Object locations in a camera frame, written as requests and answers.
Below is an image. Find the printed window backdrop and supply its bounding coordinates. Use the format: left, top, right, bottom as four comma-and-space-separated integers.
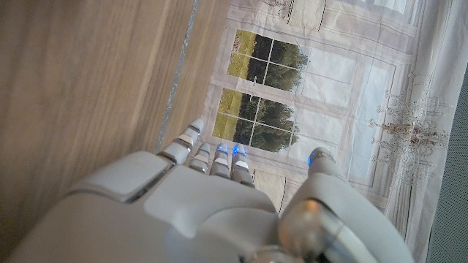
199, 0, 468, 263

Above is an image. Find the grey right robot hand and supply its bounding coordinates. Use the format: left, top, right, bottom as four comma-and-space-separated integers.
7, 118, 416, 263

